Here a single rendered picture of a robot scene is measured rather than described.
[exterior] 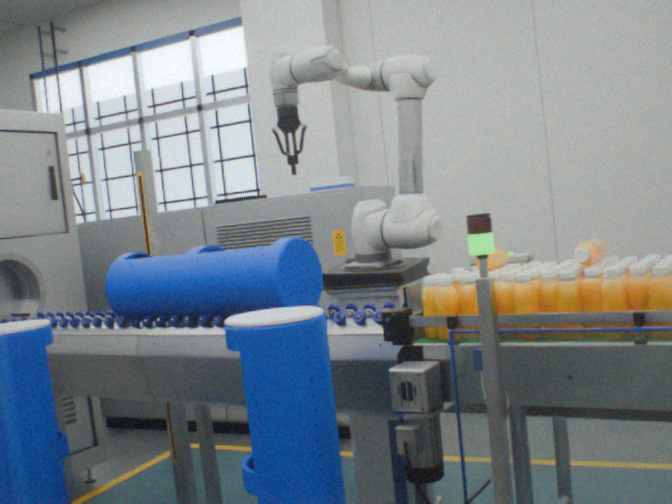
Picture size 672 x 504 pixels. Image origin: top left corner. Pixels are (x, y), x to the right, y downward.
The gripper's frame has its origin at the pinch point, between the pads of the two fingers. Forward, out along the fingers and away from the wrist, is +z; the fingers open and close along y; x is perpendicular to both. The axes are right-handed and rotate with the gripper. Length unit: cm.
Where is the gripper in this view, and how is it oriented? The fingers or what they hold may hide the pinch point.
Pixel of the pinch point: (293, 165)
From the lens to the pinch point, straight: 254.2
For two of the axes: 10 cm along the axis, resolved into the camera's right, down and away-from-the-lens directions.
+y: -9.9, 1.0, 0.3
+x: -0.2, 0.9, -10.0
